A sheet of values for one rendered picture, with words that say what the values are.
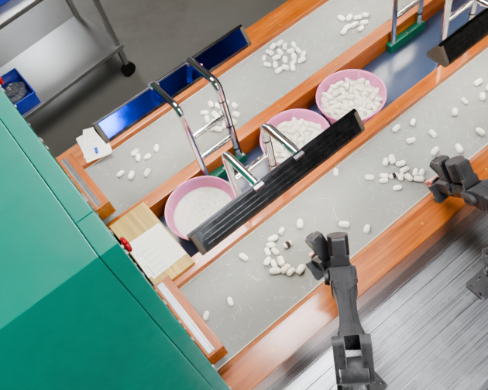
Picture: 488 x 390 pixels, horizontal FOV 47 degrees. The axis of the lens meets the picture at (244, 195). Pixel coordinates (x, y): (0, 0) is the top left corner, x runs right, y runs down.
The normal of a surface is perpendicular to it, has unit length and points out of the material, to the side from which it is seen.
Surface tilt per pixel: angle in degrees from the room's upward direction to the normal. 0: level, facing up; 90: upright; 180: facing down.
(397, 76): 0
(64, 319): 90
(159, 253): 0
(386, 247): 0
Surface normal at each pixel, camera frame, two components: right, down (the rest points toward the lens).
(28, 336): 0.61, 0.60
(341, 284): -0.17, -0.79
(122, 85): -0.18, -0.54
